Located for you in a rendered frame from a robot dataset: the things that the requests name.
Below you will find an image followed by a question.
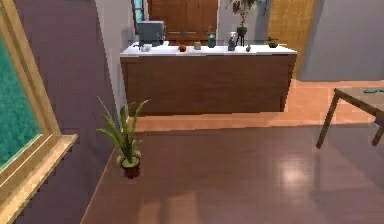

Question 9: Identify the teal dispenser bottle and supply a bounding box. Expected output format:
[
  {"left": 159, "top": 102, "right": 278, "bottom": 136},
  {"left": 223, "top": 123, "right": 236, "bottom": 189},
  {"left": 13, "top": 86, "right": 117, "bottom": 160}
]
[{"left": 207, "top": 26, "right": 217, "bottom": 49}]

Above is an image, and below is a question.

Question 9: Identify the tall house plant black stand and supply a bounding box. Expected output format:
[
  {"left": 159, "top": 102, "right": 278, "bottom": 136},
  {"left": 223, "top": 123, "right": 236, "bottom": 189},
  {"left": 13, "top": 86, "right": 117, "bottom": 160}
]
[{"left": 225, "top": 0, "right": 261, "bottom": 48}]

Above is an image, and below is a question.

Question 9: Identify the grey coffee machine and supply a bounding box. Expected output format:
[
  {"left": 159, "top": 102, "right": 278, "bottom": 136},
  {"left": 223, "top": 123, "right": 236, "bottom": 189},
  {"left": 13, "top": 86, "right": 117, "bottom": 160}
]
[{"left": 136, "top": 20, "right": 167, "bottom": 48}]

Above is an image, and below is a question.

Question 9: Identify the green house plant red pot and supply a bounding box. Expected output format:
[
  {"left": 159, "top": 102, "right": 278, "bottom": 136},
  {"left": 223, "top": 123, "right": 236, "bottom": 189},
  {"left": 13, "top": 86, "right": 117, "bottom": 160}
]
[{"left": 96, "top": 96, "right": 151, "bottom": 180}]

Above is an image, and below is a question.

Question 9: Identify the yellow wooden door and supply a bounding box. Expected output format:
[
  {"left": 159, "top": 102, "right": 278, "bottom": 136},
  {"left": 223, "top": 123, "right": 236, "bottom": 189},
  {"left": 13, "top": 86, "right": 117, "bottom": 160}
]
[{"left": 266, "top": 0, "right": 319, "bottom": 80}]

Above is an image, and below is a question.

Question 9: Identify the brown white-topped kitchen counter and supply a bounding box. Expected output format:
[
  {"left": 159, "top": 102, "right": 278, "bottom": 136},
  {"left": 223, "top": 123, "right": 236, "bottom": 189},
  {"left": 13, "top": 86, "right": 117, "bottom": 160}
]
[{"left": 119, "top": 41, "right": 298, "bottom": 117}]

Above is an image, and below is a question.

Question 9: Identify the wooden framed window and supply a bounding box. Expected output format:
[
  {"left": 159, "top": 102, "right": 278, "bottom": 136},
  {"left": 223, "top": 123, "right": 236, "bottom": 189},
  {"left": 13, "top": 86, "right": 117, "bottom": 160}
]
[{"left": 0, "top": 0, "right": 79, "bottom": 224}]

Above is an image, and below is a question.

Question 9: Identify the dark wooden glass-topped table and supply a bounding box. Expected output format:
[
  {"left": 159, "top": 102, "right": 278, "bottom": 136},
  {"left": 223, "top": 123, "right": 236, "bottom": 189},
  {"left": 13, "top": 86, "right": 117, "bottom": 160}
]
[{"left": 315, "top": 87, "right": 384, "bottom": 150}]

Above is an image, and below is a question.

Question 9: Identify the teal narrow window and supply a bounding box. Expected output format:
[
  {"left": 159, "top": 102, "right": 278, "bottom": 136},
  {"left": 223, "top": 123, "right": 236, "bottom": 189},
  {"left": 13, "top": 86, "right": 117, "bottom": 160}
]
[{"left": 132, "top": 0, "right": 145, "bottom": 35}]

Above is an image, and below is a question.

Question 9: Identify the grey dispenser bottle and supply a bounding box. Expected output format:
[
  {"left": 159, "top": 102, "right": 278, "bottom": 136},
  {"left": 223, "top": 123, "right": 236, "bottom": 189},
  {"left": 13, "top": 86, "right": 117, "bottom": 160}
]
[{"left": 227, "top": 31, "right": 238, "bottom": 52}]

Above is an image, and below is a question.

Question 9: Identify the teal flat object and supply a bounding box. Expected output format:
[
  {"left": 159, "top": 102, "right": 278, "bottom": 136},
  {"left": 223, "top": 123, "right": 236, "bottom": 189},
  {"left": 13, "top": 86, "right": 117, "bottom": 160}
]
[{"left": 362, "top": 87, "right": 384, "bottom": 95}]

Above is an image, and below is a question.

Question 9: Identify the brown wooden cabinet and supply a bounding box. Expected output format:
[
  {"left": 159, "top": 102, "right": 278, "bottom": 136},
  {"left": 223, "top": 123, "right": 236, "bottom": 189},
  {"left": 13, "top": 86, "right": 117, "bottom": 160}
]
[{"left": 147, "top": 0, "right": 219, "bottom": 42}]

